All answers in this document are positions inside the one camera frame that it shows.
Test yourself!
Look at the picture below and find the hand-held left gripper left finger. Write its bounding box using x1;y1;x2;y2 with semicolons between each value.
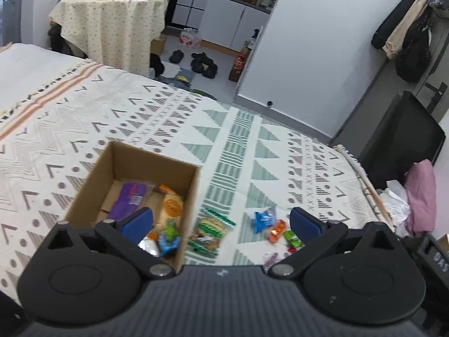
44;208;181;281

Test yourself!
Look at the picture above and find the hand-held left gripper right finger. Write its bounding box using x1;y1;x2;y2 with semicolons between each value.
267;207;402;281

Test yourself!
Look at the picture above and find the white packet with black label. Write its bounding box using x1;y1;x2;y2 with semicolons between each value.
138;237;161;258

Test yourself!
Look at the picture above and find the purple snack packet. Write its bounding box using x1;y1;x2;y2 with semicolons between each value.
106;181;155;222

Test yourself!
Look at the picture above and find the orange snack packet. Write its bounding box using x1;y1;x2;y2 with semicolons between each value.
155;183;185;233

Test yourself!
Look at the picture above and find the brown cardboard box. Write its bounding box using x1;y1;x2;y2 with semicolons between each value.
63;141;201;275

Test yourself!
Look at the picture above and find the small orange candy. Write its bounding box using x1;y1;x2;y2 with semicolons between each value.
267;219;287;243

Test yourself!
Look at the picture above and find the blue snack packet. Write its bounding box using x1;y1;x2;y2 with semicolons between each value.
253;206;278;234

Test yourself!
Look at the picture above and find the small purple candy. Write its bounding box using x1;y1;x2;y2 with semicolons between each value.
263;252;282;268

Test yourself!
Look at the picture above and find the pink cloth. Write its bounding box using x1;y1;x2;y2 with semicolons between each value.
405;159;438;236

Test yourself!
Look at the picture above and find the white plastic bag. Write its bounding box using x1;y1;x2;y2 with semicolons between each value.
377;179;412;233

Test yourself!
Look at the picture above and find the green and yellow snack packet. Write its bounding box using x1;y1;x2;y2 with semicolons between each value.
196;208;236;240

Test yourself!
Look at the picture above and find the black chair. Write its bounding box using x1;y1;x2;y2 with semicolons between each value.
357;90;446;191

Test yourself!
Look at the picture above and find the large brown bottle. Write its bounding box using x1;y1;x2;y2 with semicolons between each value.
229;41;252;83

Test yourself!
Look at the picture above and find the dark spray bottle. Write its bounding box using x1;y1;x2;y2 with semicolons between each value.
247;27;263;50

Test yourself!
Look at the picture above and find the pink water bottle pack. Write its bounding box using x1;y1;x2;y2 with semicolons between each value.
179;27;203;49

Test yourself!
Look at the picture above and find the white bedsheet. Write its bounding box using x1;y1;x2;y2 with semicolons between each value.
0;42;89;113

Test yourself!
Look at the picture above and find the round table with dotted tablecloth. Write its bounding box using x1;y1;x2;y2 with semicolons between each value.
48;0;169;78

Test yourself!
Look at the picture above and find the dark clothes pile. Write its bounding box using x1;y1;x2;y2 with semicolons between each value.
47;20;88;57

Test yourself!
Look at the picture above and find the beige hanging coat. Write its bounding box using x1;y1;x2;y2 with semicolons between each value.
384;0;435;59

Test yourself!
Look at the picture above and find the white kitchen cabinet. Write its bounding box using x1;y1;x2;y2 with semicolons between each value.
198;0;285;50

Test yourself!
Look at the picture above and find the black hanging jacket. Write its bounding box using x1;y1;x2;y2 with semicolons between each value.
371;0;431;50

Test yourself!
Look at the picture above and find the door handle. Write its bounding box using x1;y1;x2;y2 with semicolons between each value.
424;82;448;113

